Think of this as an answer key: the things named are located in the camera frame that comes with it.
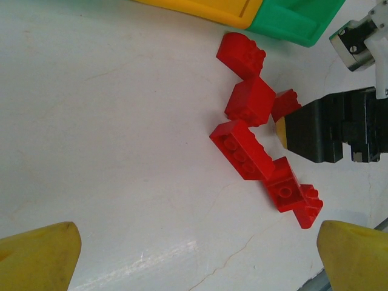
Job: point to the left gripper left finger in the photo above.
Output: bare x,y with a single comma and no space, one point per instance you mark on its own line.
36,260

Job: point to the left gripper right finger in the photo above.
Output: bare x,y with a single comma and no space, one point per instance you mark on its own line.
357,260

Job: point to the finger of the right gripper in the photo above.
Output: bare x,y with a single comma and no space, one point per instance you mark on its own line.
312,130

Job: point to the red lego brick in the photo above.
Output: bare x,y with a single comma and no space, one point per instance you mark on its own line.
239,54
242,148
309,209
286,103
283,189
250,100

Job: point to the green plastic bin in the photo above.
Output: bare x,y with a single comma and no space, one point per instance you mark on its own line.
288,21

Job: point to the orange plastic bin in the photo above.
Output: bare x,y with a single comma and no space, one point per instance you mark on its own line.
212,9

